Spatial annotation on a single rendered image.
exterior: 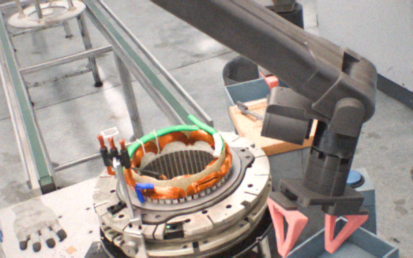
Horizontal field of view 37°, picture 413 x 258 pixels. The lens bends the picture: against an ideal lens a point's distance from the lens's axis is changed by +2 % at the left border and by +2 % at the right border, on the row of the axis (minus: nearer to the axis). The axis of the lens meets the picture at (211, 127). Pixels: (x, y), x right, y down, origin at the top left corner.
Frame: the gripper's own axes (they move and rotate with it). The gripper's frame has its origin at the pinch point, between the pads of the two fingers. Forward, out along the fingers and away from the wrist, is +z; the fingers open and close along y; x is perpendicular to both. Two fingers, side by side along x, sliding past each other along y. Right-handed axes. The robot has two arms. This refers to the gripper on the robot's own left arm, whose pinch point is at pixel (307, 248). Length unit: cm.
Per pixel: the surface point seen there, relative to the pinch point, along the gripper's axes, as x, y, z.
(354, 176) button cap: -16.8, -22.6, -3.3
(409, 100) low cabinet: -168, -204, 20
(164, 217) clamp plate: -21.1, 11.6, 5.4
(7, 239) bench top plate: -83, 20, 42
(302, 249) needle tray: -5.5, -4.3, 3.7
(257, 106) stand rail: -48, -20, -7
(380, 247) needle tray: 0.3, -13.8, 0.7
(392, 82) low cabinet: -184, -204, 14
